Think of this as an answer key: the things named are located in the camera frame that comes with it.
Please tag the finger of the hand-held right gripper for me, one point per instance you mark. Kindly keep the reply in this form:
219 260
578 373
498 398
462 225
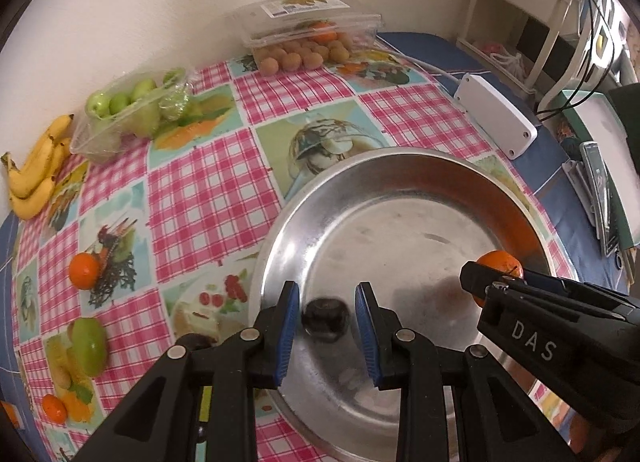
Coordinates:
477 278
552 284

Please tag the tangerine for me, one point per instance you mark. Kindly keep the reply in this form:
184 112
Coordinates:
322 32
85 269
54 408
500 262

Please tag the green mango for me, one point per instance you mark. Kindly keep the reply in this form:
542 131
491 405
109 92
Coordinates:
90 346

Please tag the white book with green edge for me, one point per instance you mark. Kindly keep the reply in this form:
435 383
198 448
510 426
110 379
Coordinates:
600 116

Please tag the clear plastic clamshell box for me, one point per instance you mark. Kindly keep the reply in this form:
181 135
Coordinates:
300 11

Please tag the pile of longans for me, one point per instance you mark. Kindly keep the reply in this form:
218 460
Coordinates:
290 60

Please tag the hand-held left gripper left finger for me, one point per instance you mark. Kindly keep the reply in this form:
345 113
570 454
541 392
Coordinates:
289 332

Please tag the round metal bowl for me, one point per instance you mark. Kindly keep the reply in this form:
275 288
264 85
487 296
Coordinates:
400 222

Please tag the pink checked printed tablecloth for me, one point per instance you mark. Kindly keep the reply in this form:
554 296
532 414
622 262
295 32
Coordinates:
200 192

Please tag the yellow banana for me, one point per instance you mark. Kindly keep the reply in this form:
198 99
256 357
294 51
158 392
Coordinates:
34 199
56 129
47 159

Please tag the white power box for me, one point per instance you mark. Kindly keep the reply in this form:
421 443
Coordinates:
495 111

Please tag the orange object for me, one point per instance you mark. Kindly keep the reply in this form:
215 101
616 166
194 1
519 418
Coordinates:
7 413

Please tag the clear plastic film-wrapped tray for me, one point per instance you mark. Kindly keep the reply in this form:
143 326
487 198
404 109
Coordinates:
100 134

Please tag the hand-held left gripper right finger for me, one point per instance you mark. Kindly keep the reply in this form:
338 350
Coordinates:
364 332

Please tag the pile of green jujubes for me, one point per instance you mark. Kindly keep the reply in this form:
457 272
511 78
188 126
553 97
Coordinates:
120 102

